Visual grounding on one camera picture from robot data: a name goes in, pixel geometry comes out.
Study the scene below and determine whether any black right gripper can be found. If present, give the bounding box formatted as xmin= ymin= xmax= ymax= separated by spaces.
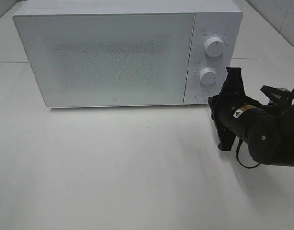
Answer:
xmin=208 ymin=67 xmax=262 ymax=151

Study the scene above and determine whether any white microwave oven body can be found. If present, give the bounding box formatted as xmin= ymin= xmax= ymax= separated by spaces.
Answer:
xmin=13 ymin=0 xmax=243 ymax=107

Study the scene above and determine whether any white timer knob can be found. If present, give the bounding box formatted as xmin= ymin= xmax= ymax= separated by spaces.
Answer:
xmin=199 ymin=68 xmax=217 ymax=85

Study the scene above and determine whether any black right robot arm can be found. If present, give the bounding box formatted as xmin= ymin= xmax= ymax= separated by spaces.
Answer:
xmin=208 ymin=67 xmax=294 ymax=167

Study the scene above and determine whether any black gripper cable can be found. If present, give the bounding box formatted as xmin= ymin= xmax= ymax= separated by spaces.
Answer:
xmin=235 ymin=83 xmax=294 ymax=169

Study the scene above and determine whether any round door release button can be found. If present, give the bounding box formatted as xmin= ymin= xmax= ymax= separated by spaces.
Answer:
xmin=195 ymin=90 xmax=210 ymax=103

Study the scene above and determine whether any white microwave door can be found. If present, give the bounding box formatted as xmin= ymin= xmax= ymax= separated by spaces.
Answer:
xmin=14 ymin=13 xmax=194 ymax=108

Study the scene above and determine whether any upper white power knob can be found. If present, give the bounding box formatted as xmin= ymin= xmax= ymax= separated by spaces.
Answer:
xmin=204 ymin=35 xmax=224 ymax=58

